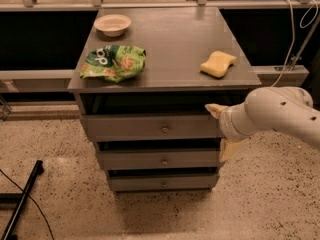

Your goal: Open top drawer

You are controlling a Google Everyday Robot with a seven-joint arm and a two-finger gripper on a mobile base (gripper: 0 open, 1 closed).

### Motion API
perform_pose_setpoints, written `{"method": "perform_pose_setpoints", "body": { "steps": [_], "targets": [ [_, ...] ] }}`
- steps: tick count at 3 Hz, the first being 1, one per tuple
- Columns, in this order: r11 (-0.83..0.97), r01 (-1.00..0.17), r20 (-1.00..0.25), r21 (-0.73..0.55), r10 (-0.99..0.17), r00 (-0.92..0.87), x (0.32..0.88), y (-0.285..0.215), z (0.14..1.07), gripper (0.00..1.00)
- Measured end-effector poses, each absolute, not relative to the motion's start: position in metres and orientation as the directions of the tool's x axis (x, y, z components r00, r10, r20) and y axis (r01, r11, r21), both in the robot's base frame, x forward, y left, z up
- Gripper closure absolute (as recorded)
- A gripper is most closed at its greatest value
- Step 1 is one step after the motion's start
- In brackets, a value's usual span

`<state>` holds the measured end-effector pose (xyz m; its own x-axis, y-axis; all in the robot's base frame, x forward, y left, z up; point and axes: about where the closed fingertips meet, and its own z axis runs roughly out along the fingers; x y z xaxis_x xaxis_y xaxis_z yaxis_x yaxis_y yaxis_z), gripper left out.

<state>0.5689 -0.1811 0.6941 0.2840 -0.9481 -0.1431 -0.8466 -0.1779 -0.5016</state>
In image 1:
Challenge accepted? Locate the grey middle drawer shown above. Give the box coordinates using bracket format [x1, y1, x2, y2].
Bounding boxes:
[96, 149, 220, 170]

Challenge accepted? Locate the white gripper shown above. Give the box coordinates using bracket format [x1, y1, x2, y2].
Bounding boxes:
[205, 103, 246, 163]

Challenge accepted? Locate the white bowl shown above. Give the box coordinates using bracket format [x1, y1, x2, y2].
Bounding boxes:
[94, 14, 132, 37]

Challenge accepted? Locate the grey drawer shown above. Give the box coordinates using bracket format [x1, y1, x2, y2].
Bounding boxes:
[96, 149, 220, 170]
[108, 173, 219, 192]
[80, 113, 223, 142]

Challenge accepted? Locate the white cable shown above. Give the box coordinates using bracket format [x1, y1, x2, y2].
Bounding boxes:
[270, 0, 320, 88]

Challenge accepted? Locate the yellow sponge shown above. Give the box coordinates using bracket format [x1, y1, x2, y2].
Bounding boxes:
[200, 51, 236, 78]

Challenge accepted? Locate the grey bottom drawer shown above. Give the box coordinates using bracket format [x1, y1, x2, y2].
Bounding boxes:
[108, 173, 219, 192]

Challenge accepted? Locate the black metal stand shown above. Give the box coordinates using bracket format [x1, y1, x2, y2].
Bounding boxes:
[1, 160, 43, 240]

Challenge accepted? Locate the green chip bag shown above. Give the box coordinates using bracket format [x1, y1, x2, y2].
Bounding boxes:
[79, 45, 146, 83]

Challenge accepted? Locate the grey drawer cabinet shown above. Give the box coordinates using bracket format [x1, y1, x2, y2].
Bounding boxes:
[69, 7, 260, 181]

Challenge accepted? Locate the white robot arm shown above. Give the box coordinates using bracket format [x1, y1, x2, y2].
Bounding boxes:
[205, 87, 320, 163]

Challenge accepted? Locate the grey top drawer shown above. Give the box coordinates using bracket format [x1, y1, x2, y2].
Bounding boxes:
[80, 113, 223, 142]

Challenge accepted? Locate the thin black cable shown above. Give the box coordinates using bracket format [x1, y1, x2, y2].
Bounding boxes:
[0, 169, 56, 240]

